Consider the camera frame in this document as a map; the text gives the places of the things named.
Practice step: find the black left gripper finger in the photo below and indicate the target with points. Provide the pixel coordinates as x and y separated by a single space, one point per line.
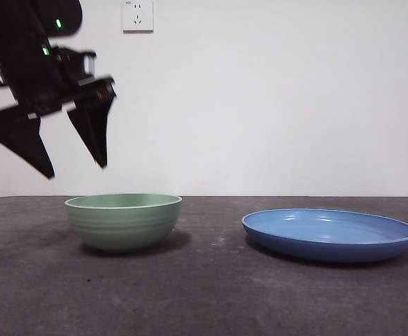
21 140
91 133

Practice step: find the green bowl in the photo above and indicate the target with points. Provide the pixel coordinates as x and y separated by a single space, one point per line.
123 227

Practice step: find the blue plate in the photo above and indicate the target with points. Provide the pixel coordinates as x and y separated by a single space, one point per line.
329 241

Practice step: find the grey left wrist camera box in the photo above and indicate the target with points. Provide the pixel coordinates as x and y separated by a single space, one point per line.
89 64

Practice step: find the white wall socket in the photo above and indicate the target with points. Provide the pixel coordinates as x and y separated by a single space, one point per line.
138 17

